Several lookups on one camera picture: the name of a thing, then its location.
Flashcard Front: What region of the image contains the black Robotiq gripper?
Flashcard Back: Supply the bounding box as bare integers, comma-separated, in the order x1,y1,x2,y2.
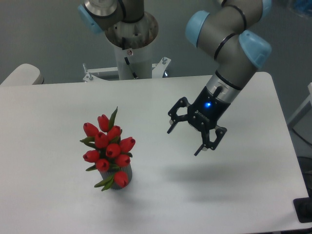
167,86,232,156

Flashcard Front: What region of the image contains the red tulip bouquet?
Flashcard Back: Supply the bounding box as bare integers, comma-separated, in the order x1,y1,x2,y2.
80,109,136,190

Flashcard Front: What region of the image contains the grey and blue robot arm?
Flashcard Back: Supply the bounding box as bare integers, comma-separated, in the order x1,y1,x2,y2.
78,0,272,150

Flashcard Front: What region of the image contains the dark grey ribbed vase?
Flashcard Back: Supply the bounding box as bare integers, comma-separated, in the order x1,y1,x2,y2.
100,164,133,191

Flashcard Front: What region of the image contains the black box at table corner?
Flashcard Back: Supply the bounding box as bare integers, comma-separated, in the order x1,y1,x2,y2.
293,197,312,223

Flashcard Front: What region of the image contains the blue object top right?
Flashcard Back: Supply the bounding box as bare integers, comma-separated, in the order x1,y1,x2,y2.
287,0,312,18

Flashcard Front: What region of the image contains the beige chair armrest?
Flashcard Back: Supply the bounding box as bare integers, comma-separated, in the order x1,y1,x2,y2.
0,63,44,87

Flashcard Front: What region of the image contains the white pedestal base bracket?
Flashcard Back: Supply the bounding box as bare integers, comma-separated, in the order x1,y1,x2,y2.
82,57,172,82

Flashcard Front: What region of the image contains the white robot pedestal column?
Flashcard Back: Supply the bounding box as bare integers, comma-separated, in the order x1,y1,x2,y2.
105,12,158,71

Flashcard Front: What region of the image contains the black cable on pedestal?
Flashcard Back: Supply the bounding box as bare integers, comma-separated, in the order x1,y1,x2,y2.
121,36,139,79

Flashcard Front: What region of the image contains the white furniture frame at right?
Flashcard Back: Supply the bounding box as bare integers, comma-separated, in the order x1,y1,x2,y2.
287,83,312,129

